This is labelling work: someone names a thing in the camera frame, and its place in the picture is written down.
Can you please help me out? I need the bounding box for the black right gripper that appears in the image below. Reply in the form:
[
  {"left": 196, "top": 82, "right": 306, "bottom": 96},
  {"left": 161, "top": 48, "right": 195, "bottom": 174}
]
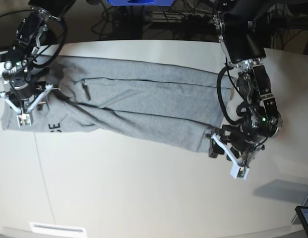
[{"left": 3, "top": 76, "right": 50, "bottom": 112}]

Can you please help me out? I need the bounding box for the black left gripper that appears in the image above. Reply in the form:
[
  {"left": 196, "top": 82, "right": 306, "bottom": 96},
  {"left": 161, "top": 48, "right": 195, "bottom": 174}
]
[{"left": 208, "top": 125, "right": 265, "bottom": 161}]

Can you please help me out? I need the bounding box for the grey T-shirt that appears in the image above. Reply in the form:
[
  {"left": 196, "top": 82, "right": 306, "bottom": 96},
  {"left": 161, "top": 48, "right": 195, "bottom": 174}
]
[{"left": 1, "top": 57, "right": 224, "bottom": 153}]

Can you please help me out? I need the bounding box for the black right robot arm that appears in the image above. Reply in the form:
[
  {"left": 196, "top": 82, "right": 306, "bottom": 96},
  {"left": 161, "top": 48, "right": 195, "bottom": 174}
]
[{"left": 0, "top": 0, "right": 75, "bottom": 115}]

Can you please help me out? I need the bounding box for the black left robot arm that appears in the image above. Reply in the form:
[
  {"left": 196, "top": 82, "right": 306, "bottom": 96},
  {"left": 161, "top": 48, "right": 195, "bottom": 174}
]
[{"left": 213, "top": 0, "right": 283, "bottom": 165}]

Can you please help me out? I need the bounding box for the white label strip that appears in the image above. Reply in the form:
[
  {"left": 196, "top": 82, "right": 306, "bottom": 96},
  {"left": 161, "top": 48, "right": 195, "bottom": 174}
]
[{"left": 29, "top": 222, "right": 86, "bottom": 233}]

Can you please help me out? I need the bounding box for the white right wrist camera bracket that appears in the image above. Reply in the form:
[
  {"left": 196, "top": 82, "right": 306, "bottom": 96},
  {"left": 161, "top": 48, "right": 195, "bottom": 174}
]
[{"left": 0, "top": 81, "right": 58, "bottom": 127}]

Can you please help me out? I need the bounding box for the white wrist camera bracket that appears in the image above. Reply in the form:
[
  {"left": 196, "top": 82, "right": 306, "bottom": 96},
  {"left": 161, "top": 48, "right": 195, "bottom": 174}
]
[
  {"left": 0, "top": 81, "right": 58, "bottom": 127},
  {"left": 206, "top": 132, "right": 252, "bottom": 180}
]

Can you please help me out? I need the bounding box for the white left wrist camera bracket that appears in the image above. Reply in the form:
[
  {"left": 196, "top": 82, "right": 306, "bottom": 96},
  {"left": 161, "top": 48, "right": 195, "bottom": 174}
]
[{"left": 206, "top": 132, "right": 252, "bottom": 180}]

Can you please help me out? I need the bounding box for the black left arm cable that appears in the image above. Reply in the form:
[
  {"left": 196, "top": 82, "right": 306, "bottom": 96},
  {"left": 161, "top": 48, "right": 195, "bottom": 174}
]
[{"left": 216, "top": 65, "right": 240, "bottom": 124}]

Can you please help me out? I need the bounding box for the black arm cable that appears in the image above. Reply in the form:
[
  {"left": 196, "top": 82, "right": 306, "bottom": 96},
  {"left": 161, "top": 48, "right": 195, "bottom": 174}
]
[
  {"left": 29, "top": 14, "right": 69, "bottom": 70},
  {"left": 216, "top": 65, "right": 240, "bottom": 124}
]

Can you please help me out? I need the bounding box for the tablet with dark frame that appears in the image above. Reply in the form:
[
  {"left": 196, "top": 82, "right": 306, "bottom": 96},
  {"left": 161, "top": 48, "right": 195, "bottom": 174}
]
[{"left": 295, "top": 206, "right": 308, "bottom": 237}]

